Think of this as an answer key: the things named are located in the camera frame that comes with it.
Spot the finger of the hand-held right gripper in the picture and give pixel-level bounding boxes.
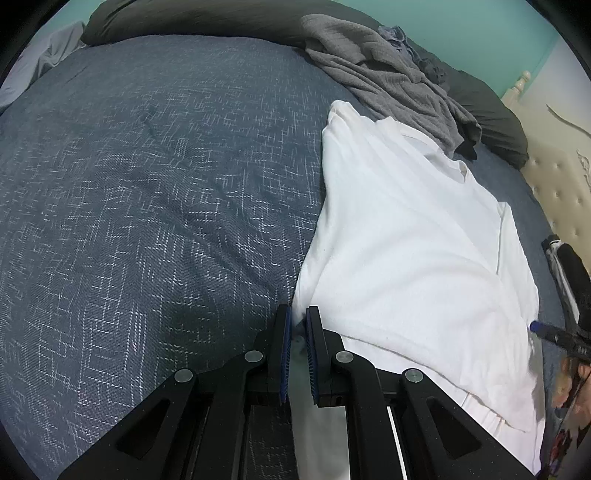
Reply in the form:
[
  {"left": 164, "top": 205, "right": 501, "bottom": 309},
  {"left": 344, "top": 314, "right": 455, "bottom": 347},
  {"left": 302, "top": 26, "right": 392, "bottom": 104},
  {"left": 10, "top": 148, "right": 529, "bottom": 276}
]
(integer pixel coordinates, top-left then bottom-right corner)
[{"left": 529, "top": 320, "right": 591, "bottom": 360}]

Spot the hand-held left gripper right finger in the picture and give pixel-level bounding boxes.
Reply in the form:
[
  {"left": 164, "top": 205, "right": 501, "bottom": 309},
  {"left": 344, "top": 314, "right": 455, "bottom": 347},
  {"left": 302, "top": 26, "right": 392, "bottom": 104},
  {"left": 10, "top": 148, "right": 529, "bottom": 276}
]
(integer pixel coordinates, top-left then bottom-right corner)
[{"left": 306, "top": 305, "right": 536, "bottom": 480}]

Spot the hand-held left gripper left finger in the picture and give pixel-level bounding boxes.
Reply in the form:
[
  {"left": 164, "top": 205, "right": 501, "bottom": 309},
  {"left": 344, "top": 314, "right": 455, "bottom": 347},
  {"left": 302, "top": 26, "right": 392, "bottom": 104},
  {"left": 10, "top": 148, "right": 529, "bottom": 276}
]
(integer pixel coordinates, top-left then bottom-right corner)
[{"left": 58, "top": 304, "right": 293, "bottom": 480}]

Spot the white t-shirt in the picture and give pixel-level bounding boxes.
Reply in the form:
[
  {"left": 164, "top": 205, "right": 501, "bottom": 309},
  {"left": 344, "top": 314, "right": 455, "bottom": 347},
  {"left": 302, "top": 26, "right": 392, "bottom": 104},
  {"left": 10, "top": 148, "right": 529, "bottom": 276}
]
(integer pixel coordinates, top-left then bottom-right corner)
[{"left": 291, "top": 99, "right": 548, "bottom": 480}]

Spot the person's right hand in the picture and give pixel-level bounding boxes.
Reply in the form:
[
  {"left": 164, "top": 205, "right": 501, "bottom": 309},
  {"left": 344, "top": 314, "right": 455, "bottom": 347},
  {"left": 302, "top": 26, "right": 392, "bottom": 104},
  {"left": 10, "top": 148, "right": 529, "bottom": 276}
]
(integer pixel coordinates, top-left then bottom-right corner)
[{"left": 551, "top": 357, "right": 591, "bottom": 411}]

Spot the beige tufted headboard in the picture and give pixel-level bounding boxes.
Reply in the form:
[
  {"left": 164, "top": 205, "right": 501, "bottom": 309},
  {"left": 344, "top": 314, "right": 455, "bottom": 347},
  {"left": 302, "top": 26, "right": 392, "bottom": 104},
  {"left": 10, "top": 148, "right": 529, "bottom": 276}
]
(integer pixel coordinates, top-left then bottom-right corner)
[{"left": 501, "top": 37, "right": 591, "bottom": 278}]

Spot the blue patterned blanket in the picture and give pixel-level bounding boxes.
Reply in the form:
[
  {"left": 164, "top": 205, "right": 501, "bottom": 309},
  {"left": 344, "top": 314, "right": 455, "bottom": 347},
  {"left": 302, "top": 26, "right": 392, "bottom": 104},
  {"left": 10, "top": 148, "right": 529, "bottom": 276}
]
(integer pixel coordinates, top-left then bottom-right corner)
[{"left": 0, "top": 34, "right": 566, "bottom": 480}]

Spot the grey knit garment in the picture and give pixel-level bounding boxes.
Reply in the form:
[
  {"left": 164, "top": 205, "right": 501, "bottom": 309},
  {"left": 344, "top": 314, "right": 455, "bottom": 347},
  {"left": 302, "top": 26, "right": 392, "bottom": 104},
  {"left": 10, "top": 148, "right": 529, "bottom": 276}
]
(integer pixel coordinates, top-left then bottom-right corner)
[{"left": 300, "top": 14, "right": 483, "bottom": 160}]

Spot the small blue-grey garment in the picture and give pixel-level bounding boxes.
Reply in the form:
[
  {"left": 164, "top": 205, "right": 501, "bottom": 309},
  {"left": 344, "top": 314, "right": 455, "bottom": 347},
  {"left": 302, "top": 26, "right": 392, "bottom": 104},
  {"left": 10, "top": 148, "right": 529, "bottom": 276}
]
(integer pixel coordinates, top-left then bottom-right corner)
[{"left": 379, "top": 25, "right": 448, "bottom": 84}]

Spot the dark green pillow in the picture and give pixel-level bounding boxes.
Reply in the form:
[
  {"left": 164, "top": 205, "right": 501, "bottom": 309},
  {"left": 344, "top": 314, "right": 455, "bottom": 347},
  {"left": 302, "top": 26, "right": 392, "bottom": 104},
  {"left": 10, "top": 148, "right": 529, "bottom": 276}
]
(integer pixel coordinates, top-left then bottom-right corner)
[{"left": 83, "top": 0, "right": 529, "bottom": 169}]

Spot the light grey bedsheet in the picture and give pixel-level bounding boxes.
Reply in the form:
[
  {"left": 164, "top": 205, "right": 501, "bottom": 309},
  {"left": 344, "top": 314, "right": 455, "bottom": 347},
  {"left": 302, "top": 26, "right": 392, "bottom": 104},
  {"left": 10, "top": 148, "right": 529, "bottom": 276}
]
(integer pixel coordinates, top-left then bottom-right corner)
[{"left": 0, "top": 21, "right": 88, "bottom": 116}]

